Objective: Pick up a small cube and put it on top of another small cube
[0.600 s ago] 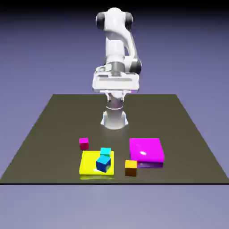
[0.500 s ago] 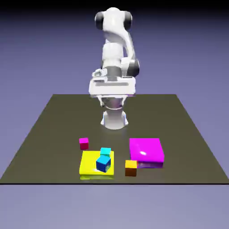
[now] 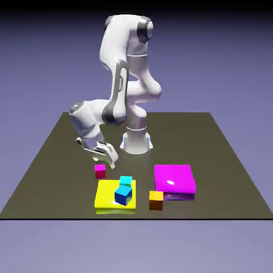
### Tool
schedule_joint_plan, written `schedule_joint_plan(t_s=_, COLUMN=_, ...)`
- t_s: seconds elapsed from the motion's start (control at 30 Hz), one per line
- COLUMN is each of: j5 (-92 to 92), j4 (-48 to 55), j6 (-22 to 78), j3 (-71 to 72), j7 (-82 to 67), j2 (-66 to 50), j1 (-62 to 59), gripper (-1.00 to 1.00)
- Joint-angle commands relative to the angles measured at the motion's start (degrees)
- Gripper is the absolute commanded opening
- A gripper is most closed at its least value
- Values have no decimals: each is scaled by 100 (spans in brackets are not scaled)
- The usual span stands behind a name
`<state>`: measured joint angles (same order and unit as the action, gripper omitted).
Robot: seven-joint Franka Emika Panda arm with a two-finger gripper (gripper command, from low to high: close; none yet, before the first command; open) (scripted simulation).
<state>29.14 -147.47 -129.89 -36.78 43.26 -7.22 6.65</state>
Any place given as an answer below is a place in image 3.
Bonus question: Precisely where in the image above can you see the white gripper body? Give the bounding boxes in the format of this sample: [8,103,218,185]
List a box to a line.
[76,136,119,165]

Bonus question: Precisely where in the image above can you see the small magenta cube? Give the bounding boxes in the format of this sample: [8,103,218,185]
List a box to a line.
[94,163,107,179]

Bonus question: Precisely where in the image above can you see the small cyan cube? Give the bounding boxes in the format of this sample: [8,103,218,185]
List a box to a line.
[119,175,133,189]

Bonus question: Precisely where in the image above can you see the small blue cube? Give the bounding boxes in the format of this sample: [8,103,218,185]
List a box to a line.
[114,184,133,207]

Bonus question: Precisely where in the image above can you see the small orange cube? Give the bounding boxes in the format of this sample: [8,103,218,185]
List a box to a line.
[148,190,164,211]

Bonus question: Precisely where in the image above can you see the large yellow box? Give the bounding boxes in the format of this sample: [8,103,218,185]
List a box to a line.
[94,179,137,215]

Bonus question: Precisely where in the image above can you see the large magenta box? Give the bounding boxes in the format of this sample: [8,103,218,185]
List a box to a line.
[154,164,197,202]

